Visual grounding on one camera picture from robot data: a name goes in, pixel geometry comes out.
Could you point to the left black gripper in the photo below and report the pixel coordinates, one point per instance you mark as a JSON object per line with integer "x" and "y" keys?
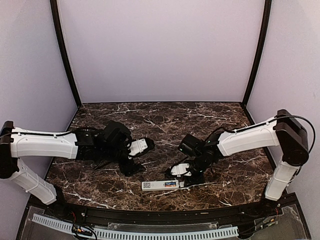
{"x": 130, "y": 168}

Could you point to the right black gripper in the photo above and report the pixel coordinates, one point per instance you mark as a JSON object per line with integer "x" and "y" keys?
{"x": 199, "y": 180}

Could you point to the white battery cover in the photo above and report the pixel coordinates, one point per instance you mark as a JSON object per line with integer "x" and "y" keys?
{"x": 181, "y": 184}

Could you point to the white remote control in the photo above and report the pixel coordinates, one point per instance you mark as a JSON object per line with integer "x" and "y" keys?
{"x": 150, "y": 186}

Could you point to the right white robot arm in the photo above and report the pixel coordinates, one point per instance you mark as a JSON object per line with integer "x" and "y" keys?
{"x": 283, "y": 130}

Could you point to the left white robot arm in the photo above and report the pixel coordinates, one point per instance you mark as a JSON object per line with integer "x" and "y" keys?
{"x": 113, "y": 143}

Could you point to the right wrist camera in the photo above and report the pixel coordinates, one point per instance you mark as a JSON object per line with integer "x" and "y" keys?
{"x": 179, "y": 170}

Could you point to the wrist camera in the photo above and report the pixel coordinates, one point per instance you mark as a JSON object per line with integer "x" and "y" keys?
{"x": 179, "y": 170}
{"x": 140, "y": 147}

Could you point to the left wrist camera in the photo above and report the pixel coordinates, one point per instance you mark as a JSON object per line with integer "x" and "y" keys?
{"x": 140, "y": 147}

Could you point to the white slotted cable duct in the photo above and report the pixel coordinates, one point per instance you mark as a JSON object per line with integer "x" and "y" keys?
{"x": 119, "y": 231}

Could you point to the black front rail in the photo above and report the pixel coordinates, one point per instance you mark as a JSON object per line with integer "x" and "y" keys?
{"x": 244, "y": 214}

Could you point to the right black frame post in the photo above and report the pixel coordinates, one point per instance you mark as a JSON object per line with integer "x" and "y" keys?
{"x": 258, "y": 53}

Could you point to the black frame post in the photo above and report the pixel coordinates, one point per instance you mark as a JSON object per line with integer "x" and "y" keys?
{"x": 258, "y": 53}
{"x": 63, "y": 52}

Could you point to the left black frame post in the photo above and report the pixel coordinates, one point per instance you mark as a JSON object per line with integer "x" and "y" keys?
{"x": 63, "y": 52}

